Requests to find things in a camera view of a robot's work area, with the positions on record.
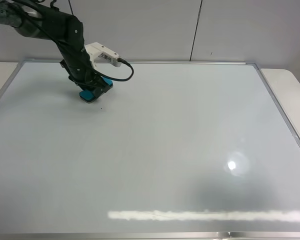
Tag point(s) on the blue whiteboard eraser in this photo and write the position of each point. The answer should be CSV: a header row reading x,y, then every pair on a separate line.
x,y
90,93

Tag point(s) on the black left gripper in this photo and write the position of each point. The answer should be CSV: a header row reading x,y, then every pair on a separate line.
x,y
76,62

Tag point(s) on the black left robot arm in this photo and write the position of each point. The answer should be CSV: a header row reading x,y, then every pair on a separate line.
x,y
33,20

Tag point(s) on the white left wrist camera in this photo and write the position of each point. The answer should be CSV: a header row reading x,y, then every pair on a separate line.
x,y
97,51

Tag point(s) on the white framed whiteboard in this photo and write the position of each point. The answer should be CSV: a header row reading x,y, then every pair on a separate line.
x,y
180,151

